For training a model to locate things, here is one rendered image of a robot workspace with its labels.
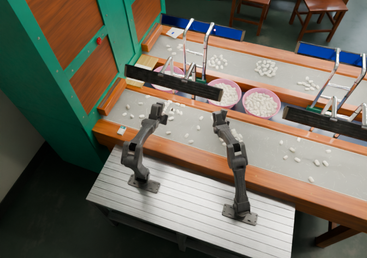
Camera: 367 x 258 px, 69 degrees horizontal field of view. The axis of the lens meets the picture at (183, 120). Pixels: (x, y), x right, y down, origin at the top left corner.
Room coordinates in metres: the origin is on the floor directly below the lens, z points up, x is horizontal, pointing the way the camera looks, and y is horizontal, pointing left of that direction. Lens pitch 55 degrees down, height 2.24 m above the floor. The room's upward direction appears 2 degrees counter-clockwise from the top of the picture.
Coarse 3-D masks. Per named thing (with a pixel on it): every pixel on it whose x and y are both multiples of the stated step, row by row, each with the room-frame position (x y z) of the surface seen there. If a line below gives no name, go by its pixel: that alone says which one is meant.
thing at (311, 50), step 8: (296, 48) 1.36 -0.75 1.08; (304, 48) 1.34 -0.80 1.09; (312, 48) 1.33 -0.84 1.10; (320, 48) 1.32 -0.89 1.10; (328, 48) 1.31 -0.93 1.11; (312, 56) 1.30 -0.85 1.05; (320, 56) 1.29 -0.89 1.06; (328, 56) 1.28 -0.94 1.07; (344, 56) 1.25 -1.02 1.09; (352, 56) 1.24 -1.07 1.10; (352, 64) 1.21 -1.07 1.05; (360, 64) 1.20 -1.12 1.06
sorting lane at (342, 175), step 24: (120, 96) 1.28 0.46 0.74; (144, 96) 1.27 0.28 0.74; (120, 120) 1.06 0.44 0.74; (168, 120) 1.05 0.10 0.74; (192, 120) 1.04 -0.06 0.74; (192, 144) 0.85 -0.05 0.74; (216, 144) 0.84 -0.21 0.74; (264, 144) 0.83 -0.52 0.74; (288, 144) 0.83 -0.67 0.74; (312, 144) 0.82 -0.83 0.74; (264, 168) 0.67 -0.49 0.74; (288, 168) 0.66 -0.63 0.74; (312, 168) 0.66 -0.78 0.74; (336, 168) 0.65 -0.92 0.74; (360, 168) 0.65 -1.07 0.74; (360, 192) 0.50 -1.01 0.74
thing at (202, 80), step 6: (210, 24) 1.58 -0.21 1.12; (186, 30) 1.52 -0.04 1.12; (210, 30) 1.51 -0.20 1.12; (204, 42) 1.43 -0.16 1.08; (204, 48) 1.43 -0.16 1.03; (198, 54) 1.45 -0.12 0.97; (204, 54) 1.43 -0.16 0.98; (204, 60) 1.43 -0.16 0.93; (198, 66) 1.45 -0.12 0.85; (204, 66) 1.43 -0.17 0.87; (204, 72) 1.44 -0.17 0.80; (198, 78) 1.46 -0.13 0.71; (204, 78) 1.44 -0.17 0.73
